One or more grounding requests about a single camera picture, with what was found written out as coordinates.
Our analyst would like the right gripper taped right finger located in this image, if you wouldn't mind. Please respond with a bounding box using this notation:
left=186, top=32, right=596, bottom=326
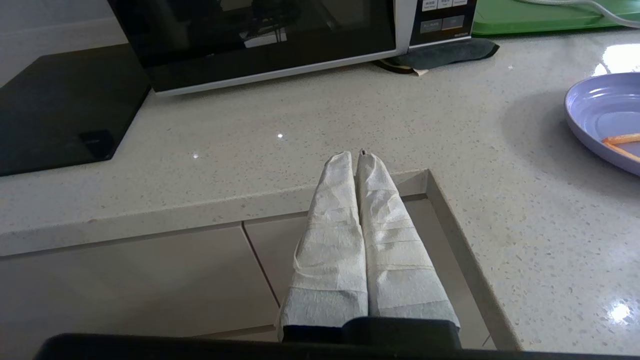
left=354, top=151, right=461, bottom=328

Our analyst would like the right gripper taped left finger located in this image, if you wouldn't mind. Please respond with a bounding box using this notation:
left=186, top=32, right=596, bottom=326
left=279, top=151, right=369, bottom=329

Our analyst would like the purple plastic plate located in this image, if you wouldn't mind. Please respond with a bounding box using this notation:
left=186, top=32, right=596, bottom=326
left=564, top=72, right=640, bottom=177

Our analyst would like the black silver microwave oven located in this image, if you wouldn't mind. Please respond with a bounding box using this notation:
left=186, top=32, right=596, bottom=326
left=408, top=0, right=479, bottom=52

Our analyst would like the dark cloth pad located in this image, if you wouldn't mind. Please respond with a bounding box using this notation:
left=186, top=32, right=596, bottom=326
left=375, top=38, right=500, bottom=75

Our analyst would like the green plastic cutting board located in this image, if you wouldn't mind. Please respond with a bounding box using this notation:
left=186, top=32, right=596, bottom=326
left=472, top=0, right=640, bottom=37

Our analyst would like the black glass induction cooktop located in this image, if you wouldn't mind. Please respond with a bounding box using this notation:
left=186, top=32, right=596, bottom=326
left=0, top=43, right=153, bottom=177

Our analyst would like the white power cable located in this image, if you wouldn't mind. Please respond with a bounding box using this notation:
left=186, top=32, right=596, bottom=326
left=520, top=0, right=640, bottom=29

